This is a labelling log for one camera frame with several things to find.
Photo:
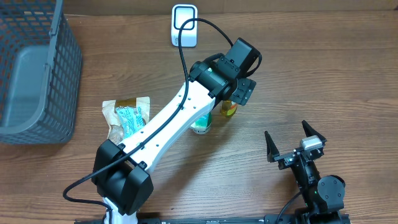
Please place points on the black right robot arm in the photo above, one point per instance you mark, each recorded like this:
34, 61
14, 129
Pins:
319, 199

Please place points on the white barcode scanner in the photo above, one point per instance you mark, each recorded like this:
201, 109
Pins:
181, 13

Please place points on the green lid white jar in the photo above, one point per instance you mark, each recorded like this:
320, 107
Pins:
202, 125

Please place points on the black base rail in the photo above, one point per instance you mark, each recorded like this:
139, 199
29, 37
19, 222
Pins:
236, 221

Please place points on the dark grey mesh basket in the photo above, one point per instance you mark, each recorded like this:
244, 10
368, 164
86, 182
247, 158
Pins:
41, 65

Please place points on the yellow liquid bottle silver cap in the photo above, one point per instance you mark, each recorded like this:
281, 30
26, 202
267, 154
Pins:
228, 108

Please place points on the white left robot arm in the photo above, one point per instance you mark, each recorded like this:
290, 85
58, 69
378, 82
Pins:
122, 171

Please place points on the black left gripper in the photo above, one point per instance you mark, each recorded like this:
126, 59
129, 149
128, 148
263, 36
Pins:
242, 90

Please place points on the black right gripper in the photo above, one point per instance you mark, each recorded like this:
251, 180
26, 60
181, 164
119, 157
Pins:
286, 159

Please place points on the brown teal snack bag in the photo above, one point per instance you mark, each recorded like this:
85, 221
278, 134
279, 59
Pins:
126, 117

